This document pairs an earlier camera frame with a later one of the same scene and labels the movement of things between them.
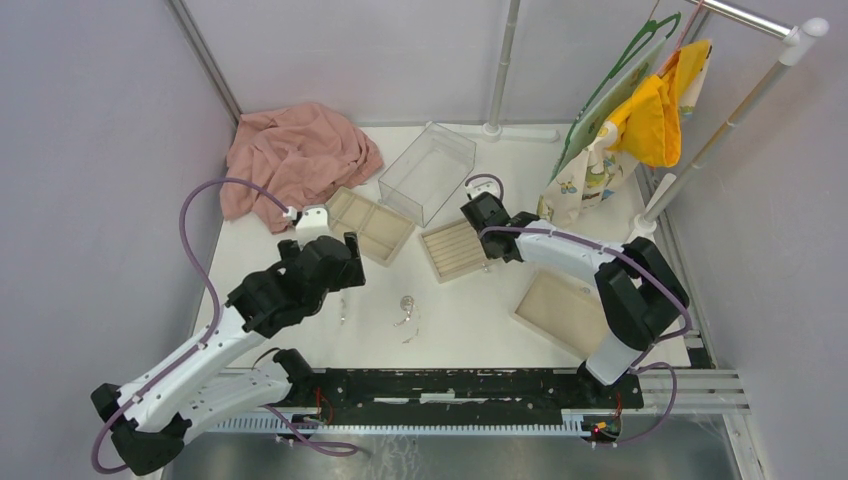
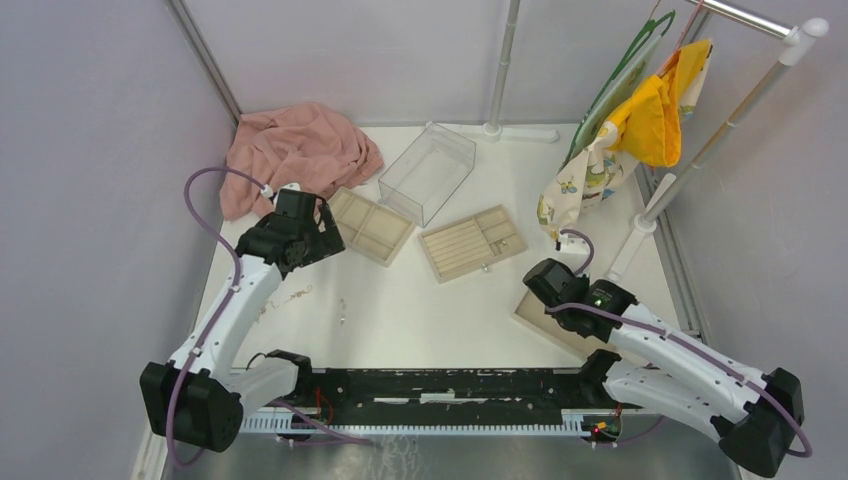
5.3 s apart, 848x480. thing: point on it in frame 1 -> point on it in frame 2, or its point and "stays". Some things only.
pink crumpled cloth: x=305 y=153 stays
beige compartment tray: x=380 y=232 stays
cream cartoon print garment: x=600 y=166 stays
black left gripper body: x=289 y=252 -> x=319 y=245
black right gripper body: x=487 y=249 -> x=583 y=278
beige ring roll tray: x=454 y=251 stays
